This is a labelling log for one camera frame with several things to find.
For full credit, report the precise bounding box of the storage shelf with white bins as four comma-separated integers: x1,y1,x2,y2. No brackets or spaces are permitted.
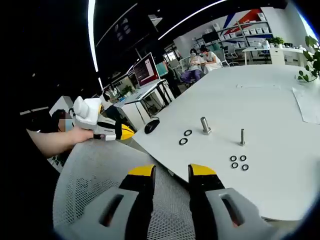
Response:
217,12,273,50

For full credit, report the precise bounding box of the desk potted plant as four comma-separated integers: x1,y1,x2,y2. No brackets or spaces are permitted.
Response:
121,84,133,97

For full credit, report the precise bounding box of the white paper sheet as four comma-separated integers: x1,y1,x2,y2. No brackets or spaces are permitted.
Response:
292,86,320,125

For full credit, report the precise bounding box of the large potted plant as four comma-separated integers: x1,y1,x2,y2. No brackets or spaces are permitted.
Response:
296,34,320,83

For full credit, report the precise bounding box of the small potted plant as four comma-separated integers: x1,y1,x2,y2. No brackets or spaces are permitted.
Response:
266,36,285,48

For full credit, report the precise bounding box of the large threaded steel stud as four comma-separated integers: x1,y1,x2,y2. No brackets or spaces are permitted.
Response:
199,116,212,136

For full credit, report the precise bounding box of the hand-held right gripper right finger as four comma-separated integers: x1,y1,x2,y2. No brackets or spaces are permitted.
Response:
187,163,283,240

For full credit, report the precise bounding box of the grey mesh chair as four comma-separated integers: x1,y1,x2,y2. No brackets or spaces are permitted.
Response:
52,138,197,240

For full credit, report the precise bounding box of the black computer mouse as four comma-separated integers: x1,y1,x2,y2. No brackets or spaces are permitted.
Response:
144,118,160,135

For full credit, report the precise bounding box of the computer monitor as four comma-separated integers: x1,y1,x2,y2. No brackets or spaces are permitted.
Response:
132,52,161,89

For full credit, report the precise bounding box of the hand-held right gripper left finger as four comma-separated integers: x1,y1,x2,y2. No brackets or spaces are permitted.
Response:
53,164,157,240

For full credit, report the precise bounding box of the white monitor desk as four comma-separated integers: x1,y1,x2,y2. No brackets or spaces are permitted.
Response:
119,79,175,126

